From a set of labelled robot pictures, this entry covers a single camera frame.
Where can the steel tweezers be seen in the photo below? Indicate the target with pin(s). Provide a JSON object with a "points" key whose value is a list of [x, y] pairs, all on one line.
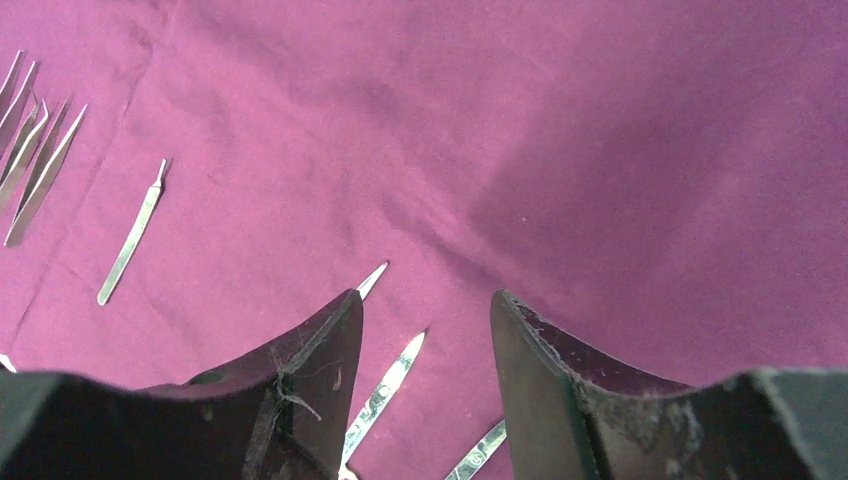
{"points": [[46, 162], [14, 96]]}

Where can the remaining steel instrument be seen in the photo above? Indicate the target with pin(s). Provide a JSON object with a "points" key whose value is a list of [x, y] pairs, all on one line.
{"points": [[133, 239]]}

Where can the purple cloth wrap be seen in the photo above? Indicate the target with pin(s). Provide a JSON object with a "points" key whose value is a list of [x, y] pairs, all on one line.
{"points": [[667, 180]]}

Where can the steel scalpel handle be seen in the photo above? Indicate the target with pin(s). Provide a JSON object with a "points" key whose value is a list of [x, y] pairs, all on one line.
{"points": [[24, 146]]}

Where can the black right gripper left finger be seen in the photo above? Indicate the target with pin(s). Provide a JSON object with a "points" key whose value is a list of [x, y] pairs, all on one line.
{"points": [[279, 411]]}

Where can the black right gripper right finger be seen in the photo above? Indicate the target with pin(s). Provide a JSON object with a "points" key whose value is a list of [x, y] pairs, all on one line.
{"points": [[574, 412]]}

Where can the steel surgical forceps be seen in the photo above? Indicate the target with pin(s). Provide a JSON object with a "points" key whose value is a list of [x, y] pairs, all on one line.
{"points": [[367, 285]]}

